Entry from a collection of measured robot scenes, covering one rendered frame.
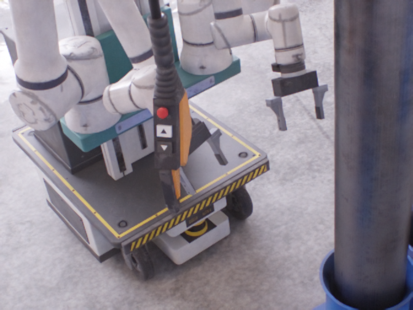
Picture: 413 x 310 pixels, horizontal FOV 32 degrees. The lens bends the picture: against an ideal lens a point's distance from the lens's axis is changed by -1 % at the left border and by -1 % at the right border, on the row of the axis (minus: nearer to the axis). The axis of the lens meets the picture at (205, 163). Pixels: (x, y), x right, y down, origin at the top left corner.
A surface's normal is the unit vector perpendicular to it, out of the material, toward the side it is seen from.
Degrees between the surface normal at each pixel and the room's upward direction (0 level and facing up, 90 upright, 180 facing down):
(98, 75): 90
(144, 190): 0
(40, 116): 97
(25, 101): 94
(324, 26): 0
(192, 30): 90
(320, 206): 0
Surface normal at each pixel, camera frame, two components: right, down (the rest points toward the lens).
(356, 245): -0.54, 0.58
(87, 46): 0.04, -0.79
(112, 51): 0.59, 0.46
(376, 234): -0.11, 0.64
